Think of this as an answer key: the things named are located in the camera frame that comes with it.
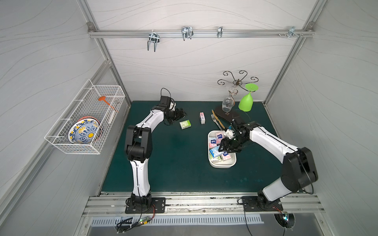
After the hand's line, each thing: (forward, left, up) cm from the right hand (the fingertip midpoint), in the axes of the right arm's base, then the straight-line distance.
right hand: (224, 149), depth 84 cm
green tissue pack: (+22, +25, -6) cm, 34 cm away
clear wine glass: (+26, -3, +13) cm, 29 cm away
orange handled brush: (+16, +68, +24) cm, 74 cm away
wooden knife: (+31, +1, -10) cm, 32 cm away
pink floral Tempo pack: (+7, +6, -3) cm, 10 cm away
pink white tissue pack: (-2, -1, -4) cm, 4 cm away
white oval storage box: (-6, -2, -6) cm, 9 cm away
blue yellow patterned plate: (-7, +65, +26) cm, 71 cm away
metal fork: (+30, +4, -9) cm, 32 cm away
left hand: (+22, +26, +3) cm, 34 cm away
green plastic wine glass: (+25, -14, +14) cm, 31 cm away
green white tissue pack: (-4, +3, -5) cm, 7 cm away
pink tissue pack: (+26, +13, -4) cm, 30 cm away
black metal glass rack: (+41, -3, +21) cm, 46 cm away
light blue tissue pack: (-2, +5, -1) cm, 5 cm away
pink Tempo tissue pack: (+9, +2, -1) cm, 10 cm away
